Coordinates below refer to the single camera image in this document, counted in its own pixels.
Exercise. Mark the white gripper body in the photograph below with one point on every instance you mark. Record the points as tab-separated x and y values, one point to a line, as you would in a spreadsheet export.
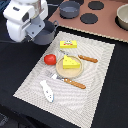
25	18

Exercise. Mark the yellow butter box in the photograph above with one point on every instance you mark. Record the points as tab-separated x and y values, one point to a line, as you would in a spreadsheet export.
68	44

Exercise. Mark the red toy tomato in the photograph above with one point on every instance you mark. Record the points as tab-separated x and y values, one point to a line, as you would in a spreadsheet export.
50	59

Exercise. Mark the yellow cheese wedge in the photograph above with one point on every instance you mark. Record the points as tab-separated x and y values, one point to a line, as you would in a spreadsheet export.
69	63

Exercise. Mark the grey pot with handle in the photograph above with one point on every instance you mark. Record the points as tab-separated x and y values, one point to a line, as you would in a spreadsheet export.
46	36

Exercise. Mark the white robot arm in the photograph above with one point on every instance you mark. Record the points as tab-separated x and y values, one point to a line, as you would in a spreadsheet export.
25	18

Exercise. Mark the small grey pot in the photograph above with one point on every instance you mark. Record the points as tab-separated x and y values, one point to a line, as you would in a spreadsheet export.
69	9

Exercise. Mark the black stove burner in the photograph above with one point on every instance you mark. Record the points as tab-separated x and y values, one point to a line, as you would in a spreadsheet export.
95	5
89	18

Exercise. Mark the round wooden plate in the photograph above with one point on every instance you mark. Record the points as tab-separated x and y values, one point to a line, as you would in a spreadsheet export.
69	73

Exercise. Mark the pink toy stove board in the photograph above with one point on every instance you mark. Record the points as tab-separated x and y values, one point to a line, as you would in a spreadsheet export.
105	26

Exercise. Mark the beige bowl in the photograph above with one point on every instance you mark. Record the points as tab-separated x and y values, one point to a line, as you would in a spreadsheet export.
122	14

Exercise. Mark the beige woven placemat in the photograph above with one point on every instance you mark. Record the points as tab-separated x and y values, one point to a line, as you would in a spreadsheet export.
72	107

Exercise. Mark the wooden handled fork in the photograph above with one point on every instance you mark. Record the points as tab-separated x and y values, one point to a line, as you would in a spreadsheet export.
67	80

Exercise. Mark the wooden handled knife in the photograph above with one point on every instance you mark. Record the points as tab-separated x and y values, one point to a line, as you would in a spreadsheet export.
80	56

